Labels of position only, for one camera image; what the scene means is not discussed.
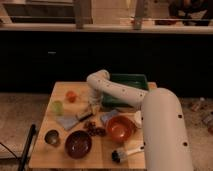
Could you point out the green plastic tray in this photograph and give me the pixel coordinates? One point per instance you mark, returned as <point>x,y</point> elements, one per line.
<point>133,80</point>

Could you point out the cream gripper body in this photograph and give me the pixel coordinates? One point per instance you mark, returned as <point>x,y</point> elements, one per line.
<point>94,99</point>

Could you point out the small metal cup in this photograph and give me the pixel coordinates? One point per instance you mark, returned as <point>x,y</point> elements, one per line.
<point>52,137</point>

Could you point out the orange fruit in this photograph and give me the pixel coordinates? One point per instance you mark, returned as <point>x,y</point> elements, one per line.
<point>71,96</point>

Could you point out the bunch of brown grapes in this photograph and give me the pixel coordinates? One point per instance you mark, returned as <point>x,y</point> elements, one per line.
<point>93,130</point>

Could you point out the purple bowl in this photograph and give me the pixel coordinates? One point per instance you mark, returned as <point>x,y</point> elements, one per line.
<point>78,144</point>

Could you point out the black chair frame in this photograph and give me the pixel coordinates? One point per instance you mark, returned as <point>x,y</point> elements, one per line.
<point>23,158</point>

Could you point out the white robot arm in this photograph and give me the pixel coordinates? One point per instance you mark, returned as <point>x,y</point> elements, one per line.
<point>166,146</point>

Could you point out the green plastic cup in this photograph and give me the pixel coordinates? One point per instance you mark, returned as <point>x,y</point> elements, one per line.
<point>57,107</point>

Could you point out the orange bowl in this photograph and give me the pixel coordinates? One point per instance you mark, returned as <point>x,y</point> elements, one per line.
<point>120,128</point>

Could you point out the blue sponge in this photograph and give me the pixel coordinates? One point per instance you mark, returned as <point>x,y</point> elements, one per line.
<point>105,117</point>

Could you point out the whiteboard eraser with black stripe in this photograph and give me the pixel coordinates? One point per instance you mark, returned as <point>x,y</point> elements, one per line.
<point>83,116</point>

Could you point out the white paper cup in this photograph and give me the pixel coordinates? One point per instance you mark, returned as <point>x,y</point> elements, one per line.
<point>138,119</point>

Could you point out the grey blue cloth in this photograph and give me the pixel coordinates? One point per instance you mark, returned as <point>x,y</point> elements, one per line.
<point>67,122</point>

